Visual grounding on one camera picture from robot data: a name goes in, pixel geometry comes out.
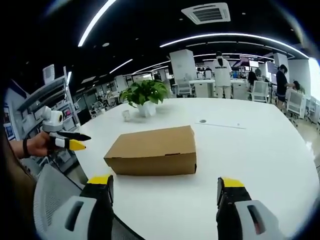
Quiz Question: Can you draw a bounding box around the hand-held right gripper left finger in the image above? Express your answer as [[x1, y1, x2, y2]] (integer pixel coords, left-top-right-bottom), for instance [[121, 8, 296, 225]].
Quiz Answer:
[[56, 174, 115, 240]]

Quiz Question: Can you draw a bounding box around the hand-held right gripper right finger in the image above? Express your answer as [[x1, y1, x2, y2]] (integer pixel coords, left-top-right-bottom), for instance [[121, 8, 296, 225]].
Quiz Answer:
[[216, 176, 286, 240]]

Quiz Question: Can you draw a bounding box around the brown cardboard shoe box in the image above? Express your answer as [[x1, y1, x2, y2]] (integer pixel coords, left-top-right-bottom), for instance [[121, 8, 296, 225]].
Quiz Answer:
[[103, 125, 197, 176]]

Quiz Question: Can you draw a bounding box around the person's left hand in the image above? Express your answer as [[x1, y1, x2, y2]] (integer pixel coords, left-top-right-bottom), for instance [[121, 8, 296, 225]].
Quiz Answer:
[[26, 130, 53, 157]]

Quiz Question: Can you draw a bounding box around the grey metal shelf rack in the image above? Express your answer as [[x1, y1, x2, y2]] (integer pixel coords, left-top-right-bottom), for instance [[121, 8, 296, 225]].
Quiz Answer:
[[15, 65, 80, 141]]

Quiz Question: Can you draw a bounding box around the grey mesh office chair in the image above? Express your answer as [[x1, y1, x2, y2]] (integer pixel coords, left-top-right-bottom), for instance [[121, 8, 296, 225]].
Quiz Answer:
[[33, 163, 141, 240]]

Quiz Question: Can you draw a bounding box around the green potted plant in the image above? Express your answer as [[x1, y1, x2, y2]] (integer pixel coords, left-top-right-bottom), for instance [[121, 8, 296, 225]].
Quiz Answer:
[[118, 79, 170, 118]]

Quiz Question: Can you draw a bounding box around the white office chair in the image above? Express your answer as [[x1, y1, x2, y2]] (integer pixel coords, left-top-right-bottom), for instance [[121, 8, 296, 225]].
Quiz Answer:
[[251, 80, 270, 103], [286, 88, 307, 120], [176, 78, 193, 98]]

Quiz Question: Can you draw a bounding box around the white square pillar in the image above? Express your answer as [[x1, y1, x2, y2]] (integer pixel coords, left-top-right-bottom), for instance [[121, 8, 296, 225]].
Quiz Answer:
[[169, 49, 196, 86]]

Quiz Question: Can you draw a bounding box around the ceiling air conditioner vent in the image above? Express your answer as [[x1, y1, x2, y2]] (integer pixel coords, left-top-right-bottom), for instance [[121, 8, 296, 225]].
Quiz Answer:
[[180, 2, 231, 25]]

